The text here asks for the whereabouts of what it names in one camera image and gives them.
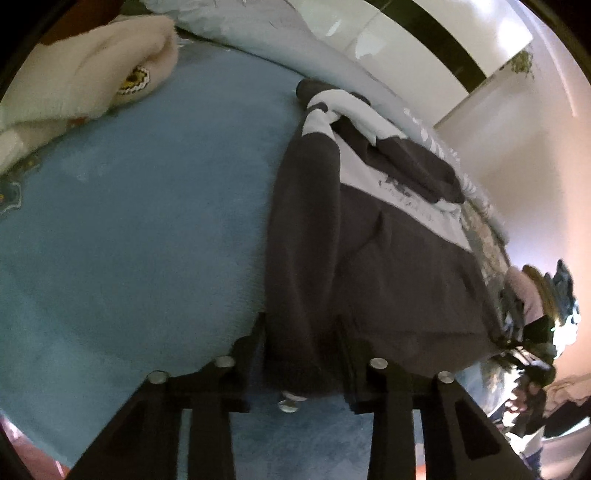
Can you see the blue floral bed blanket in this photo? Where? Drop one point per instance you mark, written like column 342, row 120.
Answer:
column 138, row 230

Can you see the dark fleece hoodie white panels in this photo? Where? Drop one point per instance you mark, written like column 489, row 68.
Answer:
column 369, row 258

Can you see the green plant wall decal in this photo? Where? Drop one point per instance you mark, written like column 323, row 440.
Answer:
column 521, row 64

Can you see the pale fleece garment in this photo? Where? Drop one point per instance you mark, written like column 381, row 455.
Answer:
column 83, row 74

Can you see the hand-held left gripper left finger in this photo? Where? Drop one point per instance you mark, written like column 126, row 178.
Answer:
column 251, row 364

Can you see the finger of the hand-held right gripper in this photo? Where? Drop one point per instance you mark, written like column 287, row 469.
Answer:
column 510, row 351

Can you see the light blue daisy duvet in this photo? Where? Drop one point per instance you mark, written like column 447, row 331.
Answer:
column 286, row 41

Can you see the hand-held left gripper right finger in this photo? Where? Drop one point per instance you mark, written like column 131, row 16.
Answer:
column 358, row 383

